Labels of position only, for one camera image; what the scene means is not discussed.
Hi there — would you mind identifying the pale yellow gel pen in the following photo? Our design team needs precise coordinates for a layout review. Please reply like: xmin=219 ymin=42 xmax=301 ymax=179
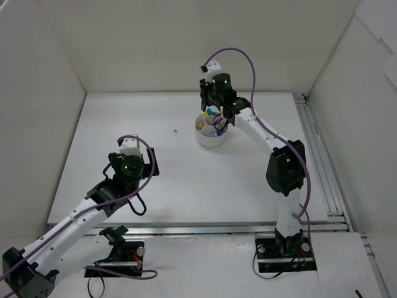
xmin=216 ymin=121 xmax=227 ymax=131

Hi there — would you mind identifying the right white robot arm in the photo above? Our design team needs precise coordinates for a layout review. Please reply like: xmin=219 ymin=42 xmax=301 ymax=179
xmin=200 ymin=73 xmax=307 ymax=256

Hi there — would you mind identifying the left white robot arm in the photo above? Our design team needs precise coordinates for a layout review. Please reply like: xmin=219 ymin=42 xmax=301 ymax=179
xmin=1 ymin=148 xmax=159 ymax=297

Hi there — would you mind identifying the white round compartment container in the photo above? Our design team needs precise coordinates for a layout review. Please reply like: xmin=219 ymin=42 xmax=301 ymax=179
xmin=194 ymin=114 xmax=228 ymax=148

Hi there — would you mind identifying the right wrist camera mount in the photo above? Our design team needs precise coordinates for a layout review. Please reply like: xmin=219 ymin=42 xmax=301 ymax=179
xmin=200 ymin=60 xmax=221 ymax=83

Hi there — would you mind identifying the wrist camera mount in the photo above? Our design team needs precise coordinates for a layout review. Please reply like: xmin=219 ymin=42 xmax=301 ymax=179
xmin=200 ymin=60 xmax=221 ymax=83
xmin=117 ymin=134 xmax=141 ymax=157

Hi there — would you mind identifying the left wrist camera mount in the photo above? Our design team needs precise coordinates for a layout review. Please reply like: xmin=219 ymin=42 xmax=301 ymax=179
xmin=117 ymin=134 xmax=141 ymax=157

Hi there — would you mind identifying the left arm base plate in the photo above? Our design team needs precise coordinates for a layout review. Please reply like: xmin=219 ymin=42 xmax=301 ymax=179
xmin=84 ymin=240 xmax=145 ymax=278

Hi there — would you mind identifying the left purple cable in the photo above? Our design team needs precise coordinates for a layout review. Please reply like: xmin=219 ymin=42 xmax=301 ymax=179
xmin=0 ymin=135 xmax=158 ymax=280

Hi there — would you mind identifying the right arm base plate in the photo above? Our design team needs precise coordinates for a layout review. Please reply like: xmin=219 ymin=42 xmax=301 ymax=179
xmin=254 ymin=237 xmax=317 ymax=274

